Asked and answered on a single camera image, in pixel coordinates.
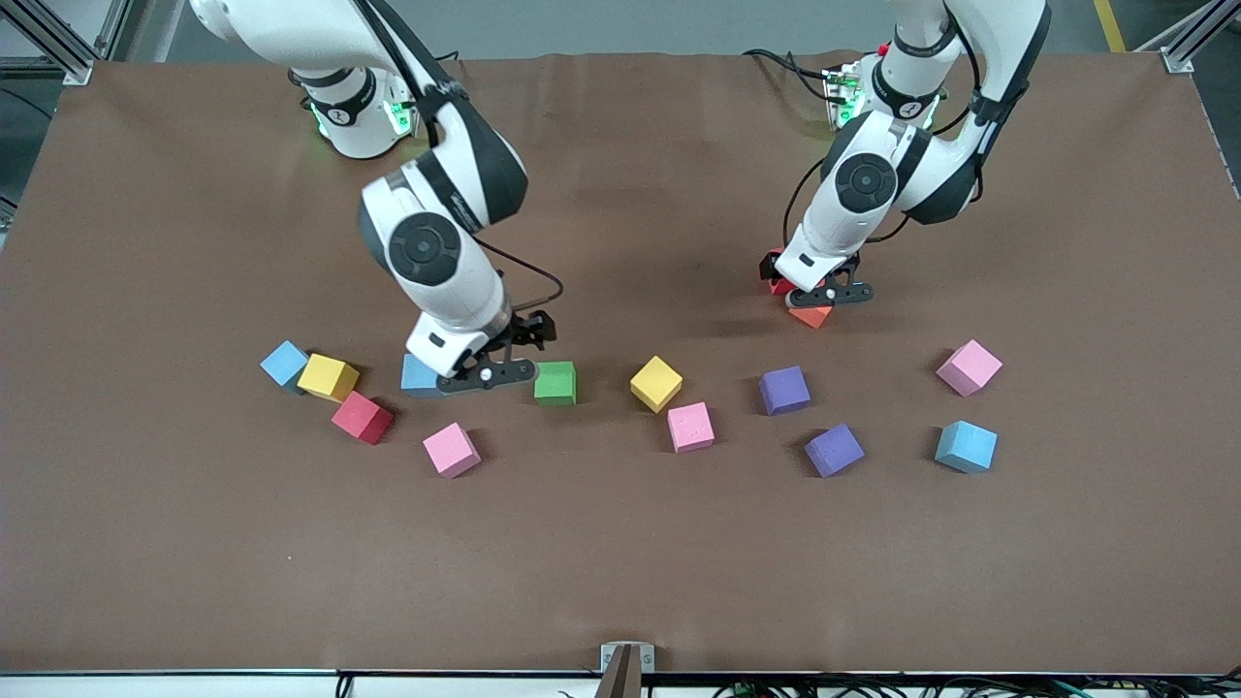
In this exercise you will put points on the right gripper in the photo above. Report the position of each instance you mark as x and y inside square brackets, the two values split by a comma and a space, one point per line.
[531, 331]

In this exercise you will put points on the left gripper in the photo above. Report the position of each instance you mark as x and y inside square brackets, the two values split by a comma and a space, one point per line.
[765, 266]

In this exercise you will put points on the green foam block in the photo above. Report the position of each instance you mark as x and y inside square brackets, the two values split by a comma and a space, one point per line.
[555, 383]

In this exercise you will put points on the red foam block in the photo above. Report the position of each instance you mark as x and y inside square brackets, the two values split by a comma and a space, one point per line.
[362, 417]
[771, 271]

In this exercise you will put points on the blue foam block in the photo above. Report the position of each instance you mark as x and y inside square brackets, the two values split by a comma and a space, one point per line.
[417, 376]
[966, 446]
[283, 363]

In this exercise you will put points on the pink foam block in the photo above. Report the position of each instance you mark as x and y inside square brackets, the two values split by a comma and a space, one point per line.
[690, 428]
[451, 450]
[969, 367]

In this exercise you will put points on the yellow foam block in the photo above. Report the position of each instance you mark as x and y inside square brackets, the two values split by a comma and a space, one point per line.
[656, 383]
[328, 376]

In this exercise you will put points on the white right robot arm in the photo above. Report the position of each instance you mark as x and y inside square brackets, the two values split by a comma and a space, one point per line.
[427, 247]

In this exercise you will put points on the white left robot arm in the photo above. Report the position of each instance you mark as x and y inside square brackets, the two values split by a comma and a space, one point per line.
[868, 179]

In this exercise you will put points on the orange foam block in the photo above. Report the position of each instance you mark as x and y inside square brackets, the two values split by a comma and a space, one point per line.
[812, 317]

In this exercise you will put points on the purple foam block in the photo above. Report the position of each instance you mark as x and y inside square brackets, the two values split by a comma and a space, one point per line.
[783, 390]
[834, 450]

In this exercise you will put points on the green lit base connector box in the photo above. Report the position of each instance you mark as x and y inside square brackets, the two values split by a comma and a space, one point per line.
[399, 118]
[842, 97]

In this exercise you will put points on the brown table mat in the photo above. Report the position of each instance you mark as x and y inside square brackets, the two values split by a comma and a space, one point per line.
[620, 543]

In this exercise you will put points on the metal table edge bracket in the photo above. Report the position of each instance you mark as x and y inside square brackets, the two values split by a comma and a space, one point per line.
[627, 659]

